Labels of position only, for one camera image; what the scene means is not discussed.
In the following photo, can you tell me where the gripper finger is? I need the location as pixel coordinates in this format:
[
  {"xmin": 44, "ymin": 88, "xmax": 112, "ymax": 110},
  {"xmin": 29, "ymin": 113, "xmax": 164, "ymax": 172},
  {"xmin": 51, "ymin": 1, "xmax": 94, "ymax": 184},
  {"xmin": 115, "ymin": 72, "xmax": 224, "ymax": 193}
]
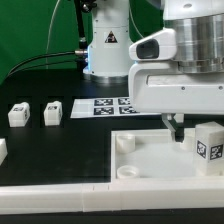
[{"xmin": 162, "ymin": 114, "xmax": 184, "ymax": 142}]

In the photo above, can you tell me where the white square table top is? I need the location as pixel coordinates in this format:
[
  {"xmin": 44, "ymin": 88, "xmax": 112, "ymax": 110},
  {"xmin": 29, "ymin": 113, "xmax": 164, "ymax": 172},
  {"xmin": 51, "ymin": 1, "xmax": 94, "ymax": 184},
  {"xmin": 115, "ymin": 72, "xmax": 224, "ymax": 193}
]
[{"xmin": 110, "ymin": 128, "xmax": 224, "ymax": 183}]

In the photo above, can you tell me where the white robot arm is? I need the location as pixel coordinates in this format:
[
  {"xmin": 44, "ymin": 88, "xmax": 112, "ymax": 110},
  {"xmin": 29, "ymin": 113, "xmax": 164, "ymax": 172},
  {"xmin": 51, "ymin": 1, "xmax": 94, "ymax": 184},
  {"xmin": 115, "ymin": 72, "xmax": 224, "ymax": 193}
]
[{"xmin": 81, "ymin": 0, "xmax": 224, "ymax": 141}]

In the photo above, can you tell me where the white sheet with markers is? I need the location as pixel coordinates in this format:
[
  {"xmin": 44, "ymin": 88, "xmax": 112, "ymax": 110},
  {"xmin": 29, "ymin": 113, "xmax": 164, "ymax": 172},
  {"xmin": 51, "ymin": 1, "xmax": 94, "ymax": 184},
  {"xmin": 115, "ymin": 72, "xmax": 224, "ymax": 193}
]
[{"xmin": 70, "ymin": 96, "xmax": 161, "ymax": 119}]

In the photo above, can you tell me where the black vertical pole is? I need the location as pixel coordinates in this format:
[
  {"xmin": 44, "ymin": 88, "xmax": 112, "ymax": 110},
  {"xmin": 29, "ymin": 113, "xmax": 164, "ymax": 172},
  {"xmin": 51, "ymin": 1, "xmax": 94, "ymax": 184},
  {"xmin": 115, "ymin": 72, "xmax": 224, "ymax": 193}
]
[{"xmin": 73, "ymin": 0, "xmax": 88, "ymax": 49}]

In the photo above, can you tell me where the white left block piece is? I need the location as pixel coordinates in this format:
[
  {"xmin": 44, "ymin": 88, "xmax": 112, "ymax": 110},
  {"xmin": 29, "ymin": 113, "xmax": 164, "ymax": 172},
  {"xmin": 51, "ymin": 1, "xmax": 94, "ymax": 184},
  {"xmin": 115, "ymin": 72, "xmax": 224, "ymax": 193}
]
[{"xmin": 0, "ymin": 138, "xmax": 8, "ymax": 165}]

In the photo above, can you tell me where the white front fence rail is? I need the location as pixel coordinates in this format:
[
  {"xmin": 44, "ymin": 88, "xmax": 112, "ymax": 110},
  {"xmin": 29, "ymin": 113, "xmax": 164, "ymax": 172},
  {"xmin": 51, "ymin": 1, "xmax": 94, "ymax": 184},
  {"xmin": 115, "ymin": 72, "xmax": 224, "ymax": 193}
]
[{"xmin": 0, "ymin": 177, "xmax": 224, "ymax": 215}]

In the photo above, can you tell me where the black cable lower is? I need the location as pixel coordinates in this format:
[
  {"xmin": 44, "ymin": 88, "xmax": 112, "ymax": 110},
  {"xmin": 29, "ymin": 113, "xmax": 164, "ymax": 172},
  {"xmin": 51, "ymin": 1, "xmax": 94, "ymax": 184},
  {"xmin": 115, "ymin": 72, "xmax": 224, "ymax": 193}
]
[{"xmin": 8, "ymin": 59, "xmax": 88, "ymax": 78}]

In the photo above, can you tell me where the black cable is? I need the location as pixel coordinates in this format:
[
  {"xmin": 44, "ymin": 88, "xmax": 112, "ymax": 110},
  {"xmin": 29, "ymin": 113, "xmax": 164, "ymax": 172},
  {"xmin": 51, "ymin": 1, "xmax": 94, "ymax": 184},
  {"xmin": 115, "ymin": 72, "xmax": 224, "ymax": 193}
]
[
  {"xmin": 8, "ymin": 59, "xmax": 88, "ymax": 78},
  {"xmin": 6, "ymin": 50, "xmax": 88, "ymax": 78}
]

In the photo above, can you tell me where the black cable upper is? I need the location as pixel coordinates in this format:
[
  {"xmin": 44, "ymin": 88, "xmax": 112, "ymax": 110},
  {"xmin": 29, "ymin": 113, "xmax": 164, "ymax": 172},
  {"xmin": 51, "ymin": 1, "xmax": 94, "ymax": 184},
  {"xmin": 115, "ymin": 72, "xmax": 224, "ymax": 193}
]
[{"xmin": 6, "ymin": 50, "xmax": 88, "ymax": 78}]

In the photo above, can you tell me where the grey thin cable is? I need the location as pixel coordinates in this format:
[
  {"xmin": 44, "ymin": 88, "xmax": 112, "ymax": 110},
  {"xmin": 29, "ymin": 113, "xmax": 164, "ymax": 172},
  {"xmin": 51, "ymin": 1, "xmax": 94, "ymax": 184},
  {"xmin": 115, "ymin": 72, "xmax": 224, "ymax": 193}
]
[{"xmin": 45, "ymin": 0, "xmax": 62, "ymax": 70}]

